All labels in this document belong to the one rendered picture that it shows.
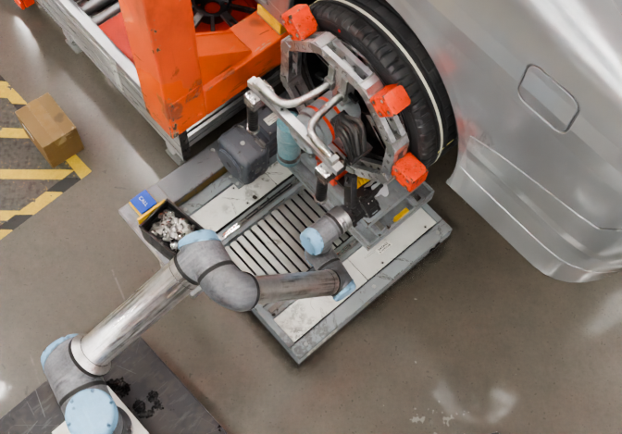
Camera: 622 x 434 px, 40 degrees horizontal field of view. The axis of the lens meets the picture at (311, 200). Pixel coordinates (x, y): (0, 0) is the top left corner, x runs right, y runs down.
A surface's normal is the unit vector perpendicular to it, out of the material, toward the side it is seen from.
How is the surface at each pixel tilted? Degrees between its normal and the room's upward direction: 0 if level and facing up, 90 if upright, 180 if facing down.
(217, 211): 0
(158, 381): 0
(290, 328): 0
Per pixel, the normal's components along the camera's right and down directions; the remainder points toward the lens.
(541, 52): -0.73, 0.50
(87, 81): 0.04, -0.44
